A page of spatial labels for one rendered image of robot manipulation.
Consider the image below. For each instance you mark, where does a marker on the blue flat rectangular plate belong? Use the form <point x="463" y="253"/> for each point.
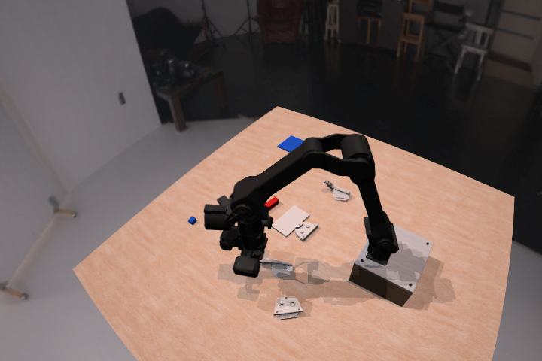
<point x="290" y="144"/>

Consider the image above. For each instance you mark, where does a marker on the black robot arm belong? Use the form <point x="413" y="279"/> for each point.
<point x="246" y="204"/>

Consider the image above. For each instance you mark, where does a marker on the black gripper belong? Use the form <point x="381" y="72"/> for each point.
<point x="248" y="264"/>

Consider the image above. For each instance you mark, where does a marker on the red rectangular block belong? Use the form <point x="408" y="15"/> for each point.
<point x="272" y="203"/>

